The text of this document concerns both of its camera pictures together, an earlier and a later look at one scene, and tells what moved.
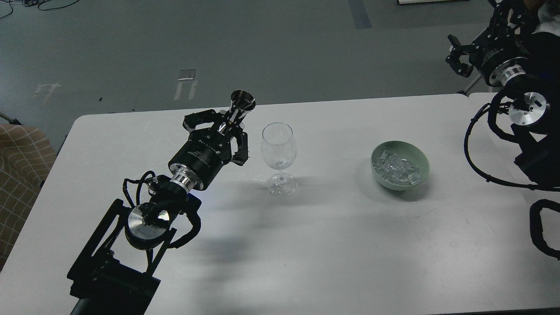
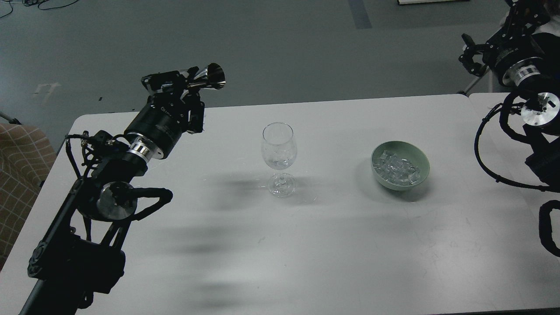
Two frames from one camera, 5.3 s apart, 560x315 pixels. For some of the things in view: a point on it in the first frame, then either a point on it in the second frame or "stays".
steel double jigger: (241, 103) -> (214, 75)
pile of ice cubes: (396, 170) stays
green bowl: (399, 165) stays
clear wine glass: (279, 149) stays
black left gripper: (204, 151) -> (155, 129)
